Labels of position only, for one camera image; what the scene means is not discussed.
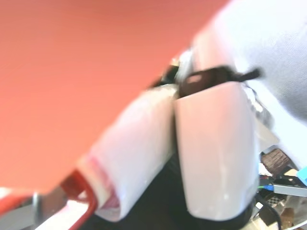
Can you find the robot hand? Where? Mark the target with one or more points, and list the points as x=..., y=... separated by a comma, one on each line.
x=216, y=148

